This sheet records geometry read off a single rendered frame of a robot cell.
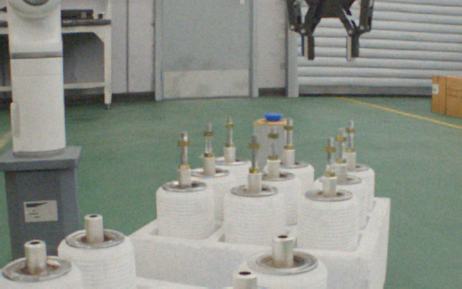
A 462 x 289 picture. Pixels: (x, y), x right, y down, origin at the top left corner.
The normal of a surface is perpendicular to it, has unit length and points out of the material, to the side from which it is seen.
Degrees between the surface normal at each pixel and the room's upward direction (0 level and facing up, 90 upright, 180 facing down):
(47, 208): 89
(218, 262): 90
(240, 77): 90
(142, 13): 90
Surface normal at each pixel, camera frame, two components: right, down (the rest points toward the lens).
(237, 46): 0.23, 0.18
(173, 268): -0.26, 0.18
